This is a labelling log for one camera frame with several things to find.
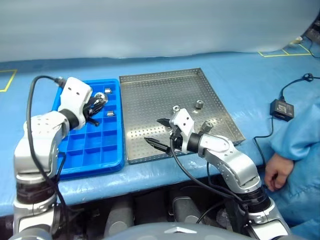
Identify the grey robot torso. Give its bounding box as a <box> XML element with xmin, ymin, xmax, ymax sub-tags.
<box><xmin>104</xmin><ymin>221</ymin><xmax>253</xmax><ymax>240</ymax></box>

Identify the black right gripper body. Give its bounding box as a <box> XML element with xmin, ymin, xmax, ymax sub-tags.
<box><xmin>170</xmin><ymin>126</ymin><xmax>185</xmax><ymax>152</ymax></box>

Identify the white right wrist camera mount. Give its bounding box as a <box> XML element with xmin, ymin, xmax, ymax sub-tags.
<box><xmin>169</xmin><ymin>108</ymin><xmax>196</xmax><ymax>155</ymax></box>

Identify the black power adapter box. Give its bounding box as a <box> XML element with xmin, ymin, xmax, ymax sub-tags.
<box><xmin>269</xmin><ymin>98</ymin><xmax>296</xmax><ymax>123</ymax></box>

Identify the black adapter cable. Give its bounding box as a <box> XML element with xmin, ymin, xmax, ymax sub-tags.
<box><xmin>253</xmin><ymin>72</ymin><xmax>320</xmax><ymax>166</ymax></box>

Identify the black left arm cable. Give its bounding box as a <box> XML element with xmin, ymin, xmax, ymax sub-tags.
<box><xmin>25</xmin><ymin>75</ymin><xmax>76</xmax><ymax>240</ymax></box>

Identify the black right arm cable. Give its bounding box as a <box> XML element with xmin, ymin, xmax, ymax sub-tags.
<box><xmin>169</xmin><ymin>136</ymin><xmax>261</xmax><ymax>240</ymax></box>

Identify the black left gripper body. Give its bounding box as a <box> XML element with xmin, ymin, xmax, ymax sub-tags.
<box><xmin>83</xmin><ymin>98</ymin><xmax>99</xmax><ymax>121</ymax></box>

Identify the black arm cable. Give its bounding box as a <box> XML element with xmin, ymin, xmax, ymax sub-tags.
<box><xmin>25</xmin><ymin>75</ymin><xmax>76</xmax><ymax>240</ymax></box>
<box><xmin>169</xmin><ymin>136</ymin><xmax>261</xmax><ymax>240</ymax></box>

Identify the blue cleanroom gown sleeve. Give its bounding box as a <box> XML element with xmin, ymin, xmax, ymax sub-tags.
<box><xmin>268</xmin><ymin>98</ymin><xmax>320</xmax><ymax>227</ymax></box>

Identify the perforated steel tray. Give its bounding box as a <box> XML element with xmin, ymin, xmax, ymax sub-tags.
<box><xmin>118</xmin><ymin>67</ymin><xmax>246</xmax><ymax>165</ymax></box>

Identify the person's bare hand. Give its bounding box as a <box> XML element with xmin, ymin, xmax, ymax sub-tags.
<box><xmin>264</xmin><ymin>152</ymin><xmax>295</xmax><ymax>193</ymax></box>

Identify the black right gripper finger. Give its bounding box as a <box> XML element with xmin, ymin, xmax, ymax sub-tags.
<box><xmin>156</xmin><ymin>118</ymin><xmax>174</xmax><ymax>129</ymax></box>
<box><xmin>143</xmin><ymin>136</ymin><xmax>173</xmax><ymax>155</ymax></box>

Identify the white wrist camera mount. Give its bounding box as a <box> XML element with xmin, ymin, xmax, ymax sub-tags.
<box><xmin>169</xmin><ymin>108</ymin><xmax>196</xmax><ymax>155</ymax></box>
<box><xmin>57</xmin><ymin>76</ymin><xmax>93</xmax><ymax>130</ymax></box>

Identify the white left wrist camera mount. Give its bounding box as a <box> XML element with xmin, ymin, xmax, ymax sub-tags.
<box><xmin>57</xmin><ymin>76</ymin><xmax>93</xmax><ymax>130</ymax></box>

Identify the dark grey rounded robot leg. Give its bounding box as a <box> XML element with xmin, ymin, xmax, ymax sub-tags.
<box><xmin>167</xmin><ymin>189</ymin><xmax>203</xmax><ymax>225</ymax></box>
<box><xmin>103</xmin><ymin>198</ymin><xmax>136</xmax><ymax>237</ymax></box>

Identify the blue plastic compartment tray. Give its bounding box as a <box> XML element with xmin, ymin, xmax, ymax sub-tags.
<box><xmin>51</xmin><ymin>78</ymin><xmax>126</xmax><ymax>181</ymax></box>

